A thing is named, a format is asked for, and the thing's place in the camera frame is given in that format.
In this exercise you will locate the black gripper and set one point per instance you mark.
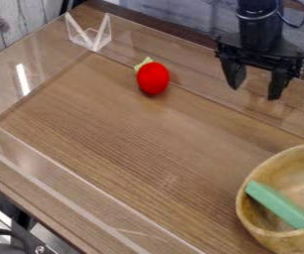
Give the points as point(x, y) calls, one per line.
point(283, 58)

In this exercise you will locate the brown wooden bowl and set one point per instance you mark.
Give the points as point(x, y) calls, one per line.
point(283, 173)

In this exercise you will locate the green rectangular stick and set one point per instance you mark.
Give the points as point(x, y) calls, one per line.
point(277, 203)

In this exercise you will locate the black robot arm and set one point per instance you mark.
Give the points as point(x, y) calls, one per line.
point(261, 22)

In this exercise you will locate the red plush strawberry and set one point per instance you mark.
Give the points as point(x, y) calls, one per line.
point(153, 76)

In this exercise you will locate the clear acrylic tray walls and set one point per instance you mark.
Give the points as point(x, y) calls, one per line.
point(131, 173)

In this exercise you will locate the clear acrylic corner bracket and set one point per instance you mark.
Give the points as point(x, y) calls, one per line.
point(91, 39)

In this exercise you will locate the black metal bracket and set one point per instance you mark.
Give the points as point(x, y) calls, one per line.
point(28, 241)

